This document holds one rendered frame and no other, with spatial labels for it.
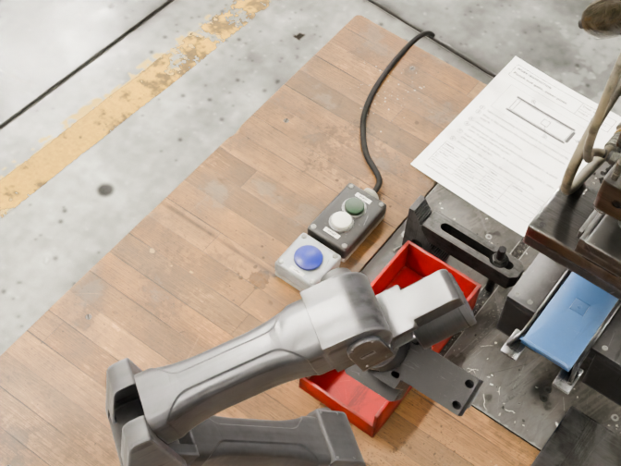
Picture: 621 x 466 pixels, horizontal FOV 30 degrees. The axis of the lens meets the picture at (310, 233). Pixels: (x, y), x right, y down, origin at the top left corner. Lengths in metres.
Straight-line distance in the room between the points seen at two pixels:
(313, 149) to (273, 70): 1.34
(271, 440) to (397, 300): 0.24
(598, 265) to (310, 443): 0.40
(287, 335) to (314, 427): 0.26
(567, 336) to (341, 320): 0.52
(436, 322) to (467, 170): 0.66
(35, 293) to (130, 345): 1.15
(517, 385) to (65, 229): 1.49
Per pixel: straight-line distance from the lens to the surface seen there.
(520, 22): 3.32
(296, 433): 1.31
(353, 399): 1.53
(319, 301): 1.09
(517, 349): 1.51
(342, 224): 1.64
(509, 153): 1.81
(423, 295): 1.13
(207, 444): 1.21
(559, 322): 1.54
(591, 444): 1.55
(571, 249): 1.42
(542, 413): 1.57
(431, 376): 1.20
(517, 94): 1.89
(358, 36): 1.93
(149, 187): 2.86
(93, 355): 1.58
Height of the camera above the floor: 2.27
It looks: 55 degrees down
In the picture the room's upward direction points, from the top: 5 degrees clockwise
